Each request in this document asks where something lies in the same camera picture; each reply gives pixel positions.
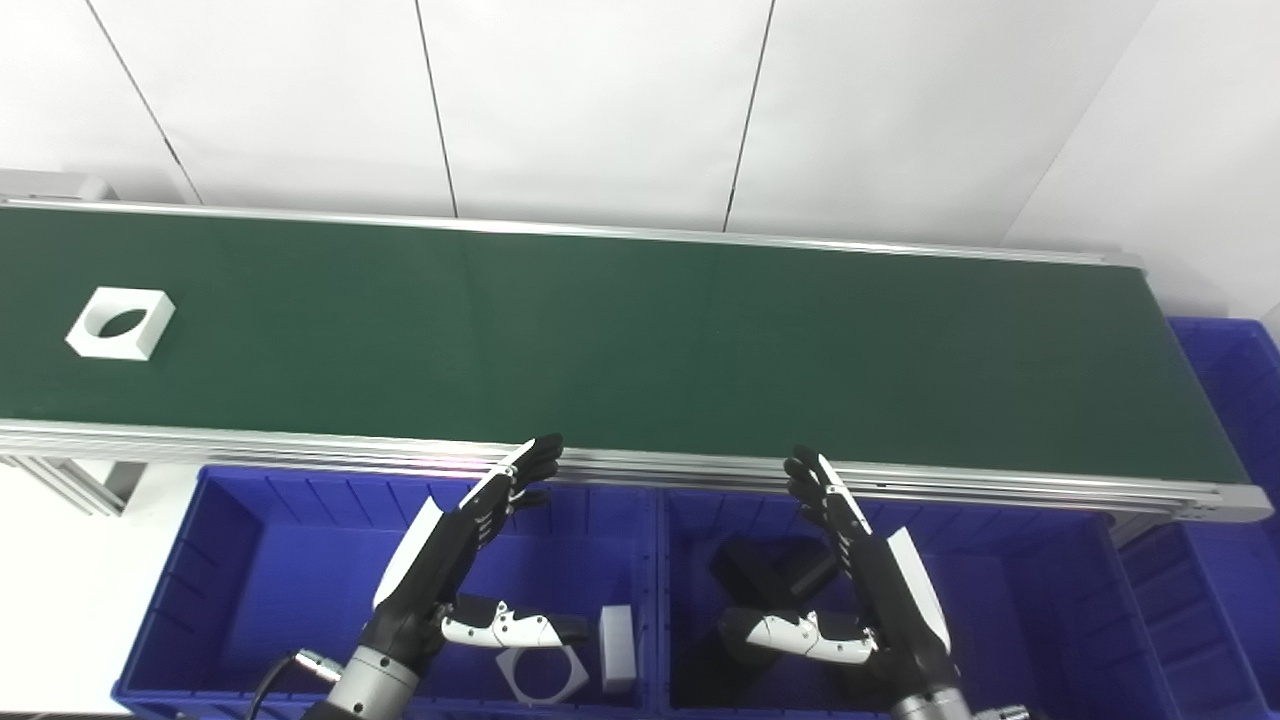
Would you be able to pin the aluminium conveyor support leg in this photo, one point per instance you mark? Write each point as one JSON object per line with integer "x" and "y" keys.
{"x": 90, "y": 485}

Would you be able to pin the blue bin with white parts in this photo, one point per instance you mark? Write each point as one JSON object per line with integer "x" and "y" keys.
{"x": 280, "y": 560}

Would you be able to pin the green conveyor belt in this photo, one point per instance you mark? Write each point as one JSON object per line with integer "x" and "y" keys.
{"x": 300, "y": 445}
{"x": 640, "y": 340}

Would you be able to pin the white rectangular block part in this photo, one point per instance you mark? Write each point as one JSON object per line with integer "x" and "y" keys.
{"x": 617, "y": 650}

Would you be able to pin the grey conveyor end housing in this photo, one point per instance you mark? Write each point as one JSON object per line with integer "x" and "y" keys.
{"x": 50, "y": 185}

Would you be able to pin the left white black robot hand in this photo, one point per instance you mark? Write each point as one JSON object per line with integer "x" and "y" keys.
{"x": 420, "y": 570}

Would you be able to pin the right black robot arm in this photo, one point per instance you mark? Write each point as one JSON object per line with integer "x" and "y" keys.
{"x": 925, "y": 707}

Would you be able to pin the black block part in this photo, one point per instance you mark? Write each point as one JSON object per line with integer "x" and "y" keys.
{"x": 760, "y": 682}
{"x": 760, "y": 570}

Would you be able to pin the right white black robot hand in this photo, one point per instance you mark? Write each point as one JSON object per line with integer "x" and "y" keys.
{"x": 890, "y": 590}

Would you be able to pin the empty blue plastic bin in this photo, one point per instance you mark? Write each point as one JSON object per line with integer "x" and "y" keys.
{"x": 1230, "y": 560}

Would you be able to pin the blue bin with black parts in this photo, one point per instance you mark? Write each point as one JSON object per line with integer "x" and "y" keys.
{"x": 1020, "y": 600}

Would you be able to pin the white square part with hole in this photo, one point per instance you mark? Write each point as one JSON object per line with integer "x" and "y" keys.
{"x": 577, "y": 683}
{"x": 157, "y": 310}

